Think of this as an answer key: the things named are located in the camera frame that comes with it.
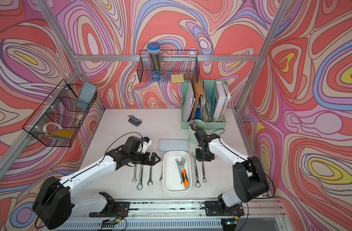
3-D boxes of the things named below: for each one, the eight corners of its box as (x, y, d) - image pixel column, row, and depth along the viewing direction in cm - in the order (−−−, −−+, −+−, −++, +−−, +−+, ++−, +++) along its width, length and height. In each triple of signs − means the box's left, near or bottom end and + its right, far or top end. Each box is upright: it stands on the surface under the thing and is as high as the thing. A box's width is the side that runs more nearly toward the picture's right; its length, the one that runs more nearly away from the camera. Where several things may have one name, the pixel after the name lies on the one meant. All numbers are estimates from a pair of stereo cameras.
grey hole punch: (127, 121, 115) (125, 118, 112) (131, 117, 117) (130, 114, 115) (137, 127, 111) (136, 124, 108) (142, 123, 113) (141, 120, 111)
